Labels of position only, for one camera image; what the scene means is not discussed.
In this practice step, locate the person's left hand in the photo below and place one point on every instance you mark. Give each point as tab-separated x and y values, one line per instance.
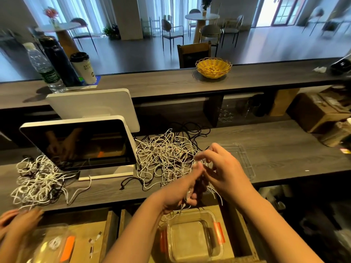
181	191

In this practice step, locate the person's right hand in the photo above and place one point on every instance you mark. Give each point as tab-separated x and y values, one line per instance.
230	175

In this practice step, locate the clear container drawer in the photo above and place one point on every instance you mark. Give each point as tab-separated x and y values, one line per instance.
41	254
189	241

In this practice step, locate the person's right forearm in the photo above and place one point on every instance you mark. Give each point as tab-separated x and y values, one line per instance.
274	232

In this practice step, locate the person's left forearm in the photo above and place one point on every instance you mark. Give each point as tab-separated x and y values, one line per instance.
140	232

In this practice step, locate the brown cardboard box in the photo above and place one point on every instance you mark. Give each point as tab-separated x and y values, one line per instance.
321	109

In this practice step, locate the pile of white containers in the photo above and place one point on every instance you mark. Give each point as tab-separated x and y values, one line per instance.
274	194

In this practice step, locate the wooden drawer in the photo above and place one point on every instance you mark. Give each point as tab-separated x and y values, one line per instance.
238	238
101	238

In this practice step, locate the flat cardboard sheet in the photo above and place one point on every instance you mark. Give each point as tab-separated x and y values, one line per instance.
284	101

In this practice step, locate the yellow woven basket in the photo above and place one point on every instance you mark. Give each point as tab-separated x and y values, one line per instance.
213	68

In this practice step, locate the grey wooden bar counter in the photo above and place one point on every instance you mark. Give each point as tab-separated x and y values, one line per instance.
153	82

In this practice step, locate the white touchscreen monitor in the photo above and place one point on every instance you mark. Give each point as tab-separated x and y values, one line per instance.
77	142

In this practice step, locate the white customer display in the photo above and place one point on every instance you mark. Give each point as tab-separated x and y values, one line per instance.
93	106

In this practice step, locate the brown wooden chair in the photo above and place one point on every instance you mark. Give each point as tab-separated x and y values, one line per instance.
193	54

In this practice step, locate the blue white notebook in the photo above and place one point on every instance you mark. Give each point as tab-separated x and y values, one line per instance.
96	80

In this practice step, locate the black metal chair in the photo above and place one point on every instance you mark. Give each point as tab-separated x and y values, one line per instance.
173	30
210	32
82	24

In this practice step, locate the white paper coffee cup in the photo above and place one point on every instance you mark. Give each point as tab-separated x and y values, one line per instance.
83	68

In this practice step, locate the black device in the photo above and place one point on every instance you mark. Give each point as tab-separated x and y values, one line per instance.
343	64

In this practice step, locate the round wooden table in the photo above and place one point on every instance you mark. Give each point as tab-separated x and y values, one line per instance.
202	19
60	27

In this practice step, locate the green potted plant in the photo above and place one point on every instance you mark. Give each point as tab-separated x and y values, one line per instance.
109	31

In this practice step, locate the black thermos bottle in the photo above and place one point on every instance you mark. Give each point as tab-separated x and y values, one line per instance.
60	60

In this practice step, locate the clear plastic water bottle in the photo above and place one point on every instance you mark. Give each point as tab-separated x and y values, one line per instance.
46	71

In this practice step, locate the pink flower vase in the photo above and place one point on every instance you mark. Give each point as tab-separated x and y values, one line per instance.
51	13

